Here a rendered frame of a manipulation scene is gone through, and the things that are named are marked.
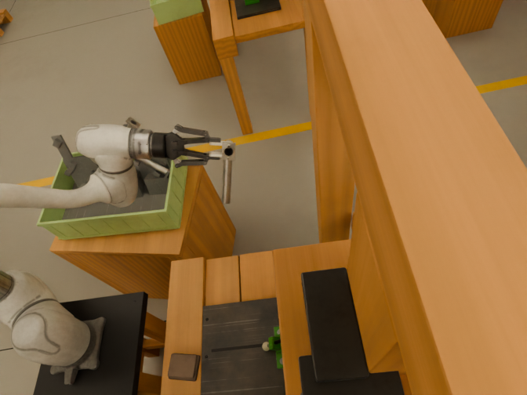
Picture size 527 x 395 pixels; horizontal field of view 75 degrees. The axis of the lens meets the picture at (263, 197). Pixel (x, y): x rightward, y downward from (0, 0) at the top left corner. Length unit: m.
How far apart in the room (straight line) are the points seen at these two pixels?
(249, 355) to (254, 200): 1.50
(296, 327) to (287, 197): 1.98
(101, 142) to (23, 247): 2.31
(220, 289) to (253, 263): 0.16
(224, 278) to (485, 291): 1.22
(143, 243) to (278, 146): 1.53
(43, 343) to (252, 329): 0.66
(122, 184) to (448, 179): 1.00
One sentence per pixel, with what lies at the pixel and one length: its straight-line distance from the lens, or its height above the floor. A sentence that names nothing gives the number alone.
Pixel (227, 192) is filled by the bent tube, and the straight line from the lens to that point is 1.22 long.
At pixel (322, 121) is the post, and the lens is 0.69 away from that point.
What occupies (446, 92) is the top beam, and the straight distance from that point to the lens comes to 0.31.
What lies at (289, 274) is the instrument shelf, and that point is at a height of 1.54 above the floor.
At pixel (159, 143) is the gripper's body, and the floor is 1.45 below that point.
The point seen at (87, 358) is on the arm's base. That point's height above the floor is 0.92.
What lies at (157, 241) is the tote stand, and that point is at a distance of 1.67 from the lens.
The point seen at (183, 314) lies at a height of 0.90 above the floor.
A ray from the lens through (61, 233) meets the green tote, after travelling 1.88.
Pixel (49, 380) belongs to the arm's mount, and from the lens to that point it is 1.60.
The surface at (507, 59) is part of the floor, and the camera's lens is 3.76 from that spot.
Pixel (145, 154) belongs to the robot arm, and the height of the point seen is 1.43.
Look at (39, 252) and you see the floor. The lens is 3.18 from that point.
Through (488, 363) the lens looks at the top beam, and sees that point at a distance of 0.21.
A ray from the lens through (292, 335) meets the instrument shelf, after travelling 0.61.
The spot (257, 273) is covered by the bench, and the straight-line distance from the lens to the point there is 1.36.
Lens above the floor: 2.14
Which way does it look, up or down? 56 degrees down
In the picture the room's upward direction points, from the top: 17 degrees counter-clockwise
